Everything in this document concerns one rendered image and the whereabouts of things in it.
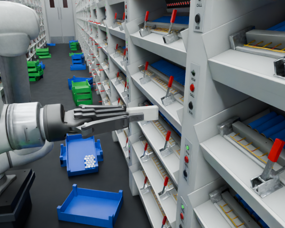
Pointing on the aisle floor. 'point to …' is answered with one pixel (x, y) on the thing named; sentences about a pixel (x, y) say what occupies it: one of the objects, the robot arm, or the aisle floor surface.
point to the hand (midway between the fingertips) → (142, 114)
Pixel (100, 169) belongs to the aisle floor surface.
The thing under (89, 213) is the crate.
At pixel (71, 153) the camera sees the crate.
